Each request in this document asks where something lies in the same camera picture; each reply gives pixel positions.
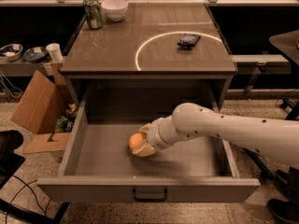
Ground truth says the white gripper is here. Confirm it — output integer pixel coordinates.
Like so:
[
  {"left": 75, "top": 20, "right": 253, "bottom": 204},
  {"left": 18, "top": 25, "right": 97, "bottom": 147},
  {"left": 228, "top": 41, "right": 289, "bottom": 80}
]
[{"left": 132, "top": 120, "right": 169, "bottom": 158}]

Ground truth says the orange fruit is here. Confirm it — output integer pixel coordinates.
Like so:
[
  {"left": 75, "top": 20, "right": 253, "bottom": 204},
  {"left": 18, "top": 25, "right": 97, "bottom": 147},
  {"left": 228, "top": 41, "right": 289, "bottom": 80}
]
[{"left": 129, "top": 133, "right": 147, "bottom": 150}]

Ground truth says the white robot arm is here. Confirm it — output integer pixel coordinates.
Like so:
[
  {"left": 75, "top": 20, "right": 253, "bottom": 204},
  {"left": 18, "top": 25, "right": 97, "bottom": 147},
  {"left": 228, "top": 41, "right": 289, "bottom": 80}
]
[{"left": 129, "top": 103, "right": 299, "bottom": 169}]

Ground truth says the open grey top drawer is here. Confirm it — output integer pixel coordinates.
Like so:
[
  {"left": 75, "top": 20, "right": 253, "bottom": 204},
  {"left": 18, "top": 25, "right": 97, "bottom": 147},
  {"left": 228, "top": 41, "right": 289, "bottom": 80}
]
[{"left": 37, "top": 84, "right": 260, "bottom": 203}]

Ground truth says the grey cabinet with counter top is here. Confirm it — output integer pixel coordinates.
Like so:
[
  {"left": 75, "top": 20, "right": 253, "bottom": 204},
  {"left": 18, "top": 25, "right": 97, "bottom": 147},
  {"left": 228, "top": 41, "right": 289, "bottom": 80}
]
[{"left": 61, "top": 1, "right": 236, "bottom": 105}]

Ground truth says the white bowl on counter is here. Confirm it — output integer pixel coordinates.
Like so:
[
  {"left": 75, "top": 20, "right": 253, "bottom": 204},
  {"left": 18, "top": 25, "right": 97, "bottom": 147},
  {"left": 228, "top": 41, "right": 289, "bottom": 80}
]
[{"left": 101, "top": 0, "right": 129, "bottom": 21}]

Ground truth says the green snack bag in box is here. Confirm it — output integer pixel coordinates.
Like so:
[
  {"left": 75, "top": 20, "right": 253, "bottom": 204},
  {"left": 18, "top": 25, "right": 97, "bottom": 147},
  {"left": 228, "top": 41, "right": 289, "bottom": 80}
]
[{"left": 55, "top": 105, "right": 78, "bottom": 133}]

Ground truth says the brown cardboard box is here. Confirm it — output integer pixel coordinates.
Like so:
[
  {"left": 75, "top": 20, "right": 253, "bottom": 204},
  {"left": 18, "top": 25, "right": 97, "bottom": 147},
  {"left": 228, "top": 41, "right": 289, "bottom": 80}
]
[{"left": 11, "top": 63, "right": 77, "bottom": 154}]

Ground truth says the dark blue snack bag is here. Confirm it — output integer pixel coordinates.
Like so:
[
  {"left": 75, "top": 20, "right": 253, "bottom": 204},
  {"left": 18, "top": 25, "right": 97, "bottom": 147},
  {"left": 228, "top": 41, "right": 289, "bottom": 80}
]
[{"left": 178, "top": 34, "right": 201, "bottom": 49}]

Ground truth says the grey bench at right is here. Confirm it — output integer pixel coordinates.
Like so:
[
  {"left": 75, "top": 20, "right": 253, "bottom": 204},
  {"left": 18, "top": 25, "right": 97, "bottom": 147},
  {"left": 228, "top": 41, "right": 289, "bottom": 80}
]
[{"left": 231, "top": 54, "right": 289, "bottom": 67}]

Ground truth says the white paper cup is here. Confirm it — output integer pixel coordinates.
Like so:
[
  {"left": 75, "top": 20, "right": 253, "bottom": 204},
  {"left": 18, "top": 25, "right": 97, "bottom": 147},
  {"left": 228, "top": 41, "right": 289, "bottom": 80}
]
[{"left": 46, "top": 43, "right": 64, "bottom": 63}]

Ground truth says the black chair at left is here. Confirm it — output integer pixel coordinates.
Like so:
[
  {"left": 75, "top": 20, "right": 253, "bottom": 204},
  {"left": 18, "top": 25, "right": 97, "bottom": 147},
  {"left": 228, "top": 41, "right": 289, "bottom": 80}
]
[{"left": 0, "top": 130, "right": 24, "bottom": 189}]

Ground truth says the blue patterned bowl right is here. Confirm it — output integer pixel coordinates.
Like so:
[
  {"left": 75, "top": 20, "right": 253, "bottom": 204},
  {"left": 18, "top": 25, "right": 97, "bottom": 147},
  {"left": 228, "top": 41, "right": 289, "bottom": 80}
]
[{"left": 23, "top": 47, "right": 48, "bottom": 63}]

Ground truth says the blue patterned bowl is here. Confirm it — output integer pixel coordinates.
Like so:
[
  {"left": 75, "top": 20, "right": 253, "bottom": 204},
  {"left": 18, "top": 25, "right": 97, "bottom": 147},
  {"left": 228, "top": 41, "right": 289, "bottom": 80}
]
[
  {"left": 0, "top": 44, "right": 23, "bottom": 62},
  {"left": 23, "top": 47, "right": 48, "bottom": 63}
]

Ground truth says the green soda can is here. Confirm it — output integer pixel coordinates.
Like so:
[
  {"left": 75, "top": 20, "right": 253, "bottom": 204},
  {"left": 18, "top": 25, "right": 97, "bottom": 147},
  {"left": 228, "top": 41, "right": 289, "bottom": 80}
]
[{"left": 83, "top": 0, "right": 102, "bottom": 30}]

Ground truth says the low grey shelf left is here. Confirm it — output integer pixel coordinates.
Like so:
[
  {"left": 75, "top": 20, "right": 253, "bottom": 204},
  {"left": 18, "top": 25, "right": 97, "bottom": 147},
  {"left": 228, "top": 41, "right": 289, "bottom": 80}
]
[{"left": 0, "top": 57, "right": 54, "bottom": 77}]

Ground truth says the black shoe near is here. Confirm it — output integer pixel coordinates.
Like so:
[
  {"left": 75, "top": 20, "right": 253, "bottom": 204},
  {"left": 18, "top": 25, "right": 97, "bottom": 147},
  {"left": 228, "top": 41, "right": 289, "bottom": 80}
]
[{"left": 267, "top": 199, "right": 299, "bottom": 224}]

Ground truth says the blue patterned bowl left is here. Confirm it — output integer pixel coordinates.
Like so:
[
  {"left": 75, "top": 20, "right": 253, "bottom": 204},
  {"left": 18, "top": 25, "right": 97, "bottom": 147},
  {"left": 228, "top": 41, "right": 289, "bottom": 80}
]
[{"left": 0, "top": 44, "right": 23, "bottom": 62}]

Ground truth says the dark round table right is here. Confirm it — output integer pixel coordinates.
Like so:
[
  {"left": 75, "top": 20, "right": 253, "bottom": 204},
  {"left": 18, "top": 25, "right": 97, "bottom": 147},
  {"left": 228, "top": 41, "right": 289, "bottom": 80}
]
[{"left": 269, "top": 30, "right": 299, "bottom": 66}]

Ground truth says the black drawer handle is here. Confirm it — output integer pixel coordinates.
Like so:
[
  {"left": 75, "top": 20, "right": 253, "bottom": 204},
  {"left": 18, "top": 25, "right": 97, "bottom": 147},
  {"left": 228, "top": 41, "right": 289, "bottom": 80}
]
[{"left": 132, "top": 189, "right": 168, "bottom": 203}]

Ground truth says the black floor cable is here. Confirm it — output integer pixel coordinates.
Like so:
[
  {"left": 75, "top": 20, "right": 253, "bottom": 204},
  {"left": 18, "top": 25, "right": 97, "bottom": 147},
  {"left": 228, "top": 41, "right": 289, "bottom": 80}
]
[{"left": 4, "top": 175, "right": 52, "bottom": 224}]

